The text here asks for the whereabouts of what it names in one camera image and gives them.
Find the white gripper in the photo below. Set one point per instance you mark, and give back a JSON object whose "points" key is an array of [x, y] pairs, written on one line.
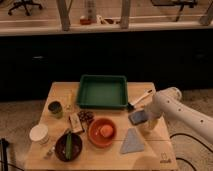
{"points": [[154, 113]]}

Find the blue-grey sponge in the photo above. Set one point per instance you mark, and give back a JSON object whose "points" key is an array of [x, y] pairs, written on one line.
{"points": [[138, 117]]}

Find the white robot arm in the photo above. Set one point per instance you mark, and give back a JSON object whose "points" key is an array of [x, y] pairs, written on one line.
{"points": [[168, 101]]}

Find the green plastic tray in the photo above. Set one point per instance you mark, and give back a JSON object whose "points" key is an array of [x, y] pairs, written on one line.
{"points": [[102, 92]]}

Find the blue triangular cloth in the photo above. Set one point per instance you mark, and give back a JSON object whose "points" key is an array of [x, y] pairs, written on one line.
{"points": [[132, 142]]}

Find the orange fruit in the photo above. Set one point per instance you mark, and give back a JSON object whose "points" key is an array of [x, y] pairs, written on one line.
{"points": [[106, 131]]}

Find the orange bowl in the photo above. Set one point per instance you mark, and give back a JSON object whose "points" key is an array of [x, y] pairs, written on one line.
{"points": [[94, 135]]}

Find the small cardboard box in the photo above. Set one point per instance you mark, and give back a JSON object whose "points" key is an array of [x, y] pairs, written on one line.
{"points": [[75, 123]]}

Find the green cucumber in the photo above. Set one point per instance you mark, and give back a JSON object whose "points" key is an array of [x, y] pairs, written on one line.
{"points": [[68, 146]]}

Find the wooden stick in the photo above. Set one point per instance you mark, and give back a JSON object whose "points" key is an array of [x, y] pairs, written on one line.
{"points": [[69, 100]]}

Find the dark brown bowl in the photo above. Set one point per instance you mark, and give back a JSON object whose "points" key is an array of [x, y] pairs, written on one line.
{"points": [[61, 145]]}

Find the dark green cup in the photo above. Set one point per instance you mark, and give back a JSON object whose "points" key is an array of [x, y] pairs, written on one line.
{"points": [[55, 108]]}

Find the silver spoon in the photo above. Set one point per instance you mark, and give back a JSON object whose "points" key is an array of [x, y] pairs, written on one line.
{"points": [[51, 150]]}

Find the white paper cup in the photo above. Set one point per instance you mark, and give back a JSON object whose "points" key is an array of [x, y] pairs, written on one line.
{"points": [[39, 134]]}

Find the red object on shelf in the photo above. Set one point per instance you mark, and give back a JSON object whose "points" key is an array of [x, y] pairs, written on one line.
{"points": [[84, 21]]}

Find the black stand at left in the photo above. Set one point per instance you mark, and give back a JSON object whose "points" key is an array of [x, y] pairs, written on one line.
{"points": [[3, 154]]}

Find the black office chair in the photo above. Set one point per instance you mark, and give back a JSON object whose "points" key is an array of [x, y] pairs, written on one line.
{"points": [[24, 3]]}

